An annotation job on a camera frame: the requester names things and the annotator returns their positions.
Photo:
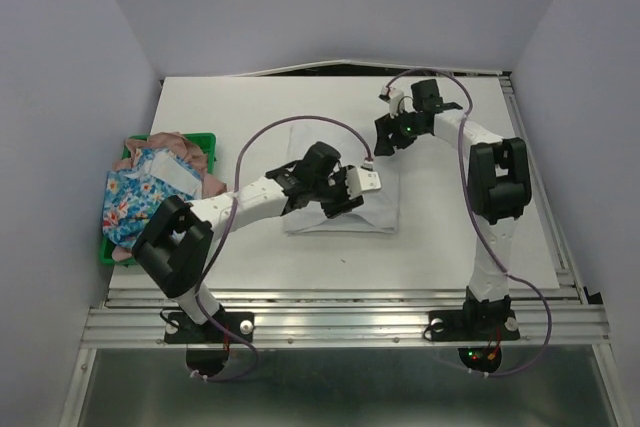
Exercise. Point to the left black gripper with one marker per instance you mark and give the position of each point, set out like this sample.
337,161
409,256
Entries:
343,204

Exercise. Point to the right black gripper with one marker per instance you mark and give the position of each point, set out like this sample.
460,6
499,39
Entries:
383,144

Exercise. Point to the white skirt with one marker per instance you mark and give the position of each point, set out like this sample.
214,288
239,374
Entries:
380,210

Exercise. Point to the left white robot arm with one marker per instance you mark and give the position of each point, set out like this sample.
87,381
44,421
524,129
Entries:
183,238

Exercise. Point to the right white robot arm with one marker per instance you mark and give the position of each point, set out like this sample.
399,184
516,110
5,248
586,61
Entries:
495,179

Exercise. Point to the green plastic bin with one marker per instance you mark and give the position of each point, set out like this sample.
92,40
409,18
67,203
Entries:
112,252

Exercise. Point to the pink skirt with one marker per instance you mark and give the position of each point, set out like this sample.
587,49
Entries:
200,152

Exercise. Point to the blue floral skirt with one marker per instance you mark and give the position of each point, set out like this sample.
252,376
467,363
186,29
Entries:
134,193

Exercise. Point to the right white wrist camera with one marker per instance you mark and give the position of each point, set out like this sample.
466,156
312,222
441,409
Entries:
395,99

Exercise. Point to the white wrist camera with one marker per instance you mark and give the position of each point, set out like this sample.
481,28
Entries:
360,181
395,99

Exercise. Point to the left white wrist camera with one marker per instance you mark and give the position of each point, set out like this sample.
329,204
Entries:
360,181

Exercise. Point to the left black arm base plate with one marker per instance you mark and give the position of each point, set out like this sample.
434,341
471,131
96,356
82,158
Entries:
181,330

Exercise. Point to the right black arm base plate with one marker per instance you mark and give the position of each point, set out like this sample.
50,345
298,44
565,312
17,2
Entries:
454,326

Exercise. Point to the aluminium table frame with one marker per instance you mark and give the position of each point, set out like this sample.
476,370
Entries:
326,292

